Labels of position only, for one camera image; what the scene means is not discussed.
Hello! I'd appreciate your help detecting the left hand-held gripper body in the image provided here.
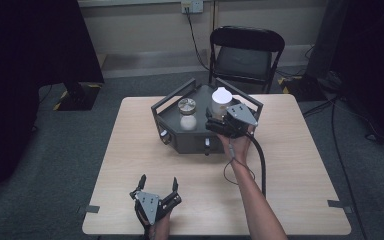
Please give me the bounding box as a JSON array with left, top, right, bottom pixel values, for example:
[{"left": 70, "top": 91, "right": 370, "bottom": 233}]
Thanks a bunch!
[{"left": 133, "top": 190, "right": 168, "bottom": 228}]

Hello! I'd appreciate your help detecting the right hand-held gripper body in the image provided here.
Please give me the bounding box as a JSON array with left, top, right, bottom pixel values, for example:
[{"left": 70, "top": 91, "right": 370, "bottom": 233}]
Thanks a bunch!
[{"left": 205, "top": 103, "right": 259, "bottom": 139}]

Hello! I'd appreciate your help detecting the white lid plastic jar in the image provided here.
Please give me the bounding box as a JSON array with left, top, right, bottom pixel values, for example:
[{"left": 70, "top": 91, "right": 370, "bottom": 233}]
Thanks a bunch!
[{"left": 211, "top": 86, "right": 234, "bottom": 120}]

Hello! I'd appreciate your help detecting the silver lid glass jar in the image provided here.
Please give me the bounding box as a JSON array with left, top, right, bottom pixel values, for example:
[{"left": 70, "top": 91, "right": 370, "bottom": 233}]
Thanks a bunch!
[{"left": 177, "top": 97, "right": 198, "bottom": 132}]

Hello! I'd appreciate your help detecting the dark grey drawer organizer tray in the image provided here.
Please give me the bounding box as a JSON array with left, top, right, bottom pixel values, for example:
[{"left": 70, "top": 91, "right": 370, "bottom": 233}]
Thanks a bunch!
[{"left": 150, "top": 77, "right": 265, "bottom": 157}]

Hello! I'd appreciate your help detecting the person's left hand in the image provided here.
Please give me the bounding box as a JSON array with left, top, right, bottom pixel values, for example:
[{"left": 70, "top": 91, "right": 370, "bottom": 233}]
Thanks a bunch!
[{"left": 139, "top": 211, "right": 173, "bottom": 240}]

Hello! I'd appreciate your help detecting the person's right hand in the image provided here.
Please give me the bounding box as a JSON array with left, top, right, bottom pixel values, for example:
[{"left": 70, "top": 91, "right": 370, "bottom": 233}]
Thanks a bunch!
[{"left": 217, "top": 125, "right": 256, "bottom": 167}]

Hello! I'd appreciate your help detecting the grey tape strip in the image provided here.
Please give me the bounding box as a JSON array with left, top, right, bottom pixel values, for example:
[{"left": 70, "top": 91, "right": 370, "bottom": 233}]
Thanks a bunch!
[
  {"left": 77, "top": 204, "right": 101, "bottom": 215},
  {"left": 327, "top": 199, "right": 354, "bottom": 215}
]

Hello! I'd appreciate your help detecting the black folding chair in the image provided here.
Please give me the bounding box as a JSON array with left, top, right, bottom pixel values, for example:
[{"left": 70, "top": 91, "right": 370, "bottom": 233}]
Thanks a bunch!
[{"left": 208, "top": 25, "right": 286, "bottom": 94}]

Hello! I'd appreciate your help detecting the black base with striped tape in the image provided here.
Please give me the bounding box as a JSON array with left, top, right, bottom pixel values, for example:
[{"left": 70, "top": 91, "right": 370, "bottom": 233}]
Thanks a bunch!
[{"left": 277, "top": 74, "right": 328, "bottom": 102}]

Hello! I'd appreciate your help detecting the black stand base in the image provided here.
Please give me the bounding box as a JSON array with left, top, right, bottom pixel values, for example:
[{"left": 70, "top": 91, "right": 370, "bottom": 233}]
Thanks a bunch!
[{"left": 53, "top": 81, "right": 103, "bottom": 112}]

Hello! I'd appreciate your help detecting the dark curtain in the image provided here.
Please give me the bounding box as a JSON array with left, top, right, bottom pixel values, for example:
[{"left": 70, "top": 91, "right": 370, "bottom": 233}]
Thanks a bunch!
[
  {"left": 0, "top": 0, "right": 105, "bottom": 205},
  {"left": 304, "top": 0, "right": 384, "bottom": 155}
]

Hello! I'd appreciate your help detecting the thin black wire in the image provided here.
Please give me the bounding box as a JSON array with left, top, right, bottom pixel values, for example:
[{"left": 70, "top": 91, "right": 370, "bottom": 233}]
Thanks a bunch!
[{"left": 222, "top": 134, "right": 257, "bottom": 187}]

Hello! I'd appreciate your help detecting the thick black gripper cable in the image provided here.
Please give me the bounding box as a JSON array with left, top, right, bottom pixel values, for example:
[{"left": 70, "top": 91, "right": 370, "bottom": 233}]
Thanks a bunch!
[{"left": 245, "top": 132, "right": 268, "bottom": 198}]

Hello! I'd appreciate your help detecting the black wall socket cable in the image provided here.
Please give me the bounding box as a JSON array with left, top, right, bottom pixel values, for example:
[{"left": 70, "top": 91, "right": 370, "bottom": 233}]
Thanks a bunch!
[{"left": 184, "top": 6, "right": 212, "bottom": 72}]

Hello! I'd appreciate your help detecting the black floor cable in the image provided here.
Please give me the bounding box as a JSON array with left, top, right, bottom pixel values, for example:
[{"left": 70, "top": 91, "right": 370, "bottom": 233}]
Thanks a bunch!
[{"left": 302, "top": 94, "right": 369, "bottom": 240}]

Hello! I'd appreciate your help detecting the white wall socket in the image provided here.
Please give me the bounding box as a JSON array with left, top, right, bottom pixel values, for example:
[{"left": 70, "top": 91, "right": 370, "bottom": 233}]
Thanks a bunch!
[{"left": 180, "top": 0, "right": 204, "bottom": 15}]

